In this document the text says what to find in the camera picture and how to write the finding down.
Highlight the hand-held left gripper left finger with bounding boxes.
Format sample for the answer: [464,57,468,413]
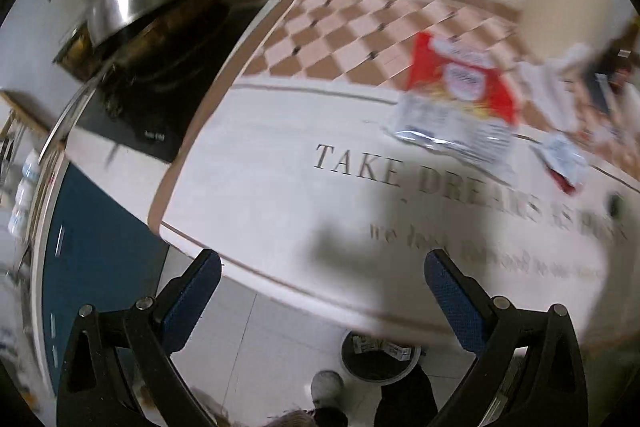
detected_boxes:
[56,249,222,427]

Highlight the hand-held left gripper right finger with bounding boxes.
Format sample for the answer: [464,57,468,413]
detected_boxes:
[424,249,589,427]

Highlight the round black trash bin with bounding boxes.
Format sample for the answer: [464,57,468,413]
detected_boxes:
[341,329,424,381]

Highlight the small white and red wrapper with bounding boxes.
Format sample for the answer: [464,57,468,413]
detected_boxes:
[532,132,589,196]

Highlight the red and white snack packet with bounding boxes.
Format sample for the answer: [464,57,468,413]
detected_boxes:
[382,32,521,180]

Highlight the blue cabinet door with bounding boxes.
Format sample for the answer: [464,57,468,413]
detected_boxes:
[42,162,168,394]

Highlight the person's dark trouser leg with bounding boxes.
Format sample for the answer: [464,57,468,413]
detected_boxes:
[374,364,439,427]

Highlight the printed checkered table mat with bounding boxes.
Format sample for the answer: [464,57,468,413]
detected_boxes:
[147,0,640,344]

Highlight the person's grey shoe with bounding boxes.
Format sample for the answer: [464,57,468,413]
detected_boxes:
[311,371,346,409]

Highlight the black induction cooktop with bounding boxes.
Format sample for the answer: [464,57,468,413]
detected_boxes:
[75,0,282,164]

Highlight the clear plastic water bottles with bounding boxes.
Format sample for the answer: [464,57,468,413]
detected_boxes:
[7,151,42,239]

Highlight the crumpled white tissue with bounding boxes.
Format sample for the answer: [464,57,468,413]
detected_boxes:
[515,44,601,132]

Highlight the dark cooking pan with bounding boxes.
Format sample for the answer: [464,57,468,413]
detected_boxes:
[54,0,237,84]

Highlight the beige cardboard box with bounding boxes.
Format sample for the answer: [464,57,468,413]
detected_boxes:
[519,0,617,58]

